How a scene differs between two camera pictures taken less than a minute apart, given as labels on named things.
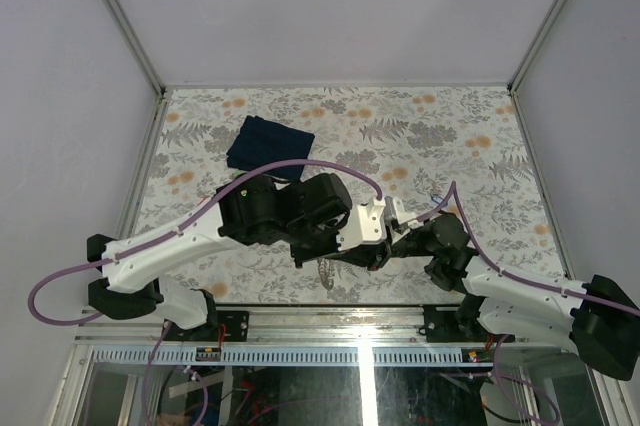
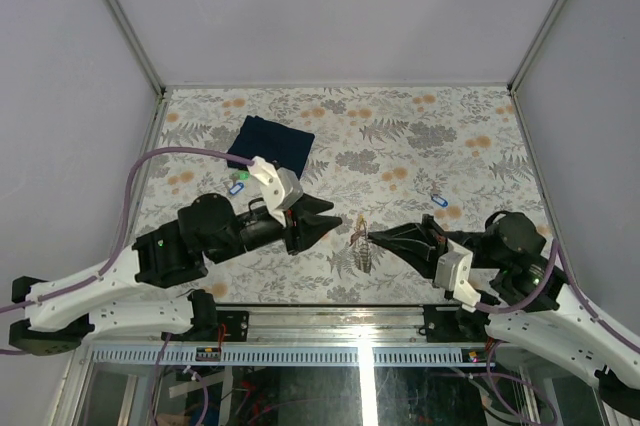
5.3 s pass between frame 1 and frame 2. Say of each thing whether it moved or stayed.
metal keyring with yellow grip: moved
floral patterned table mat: stayed
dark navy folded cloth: stayed
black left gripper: moved
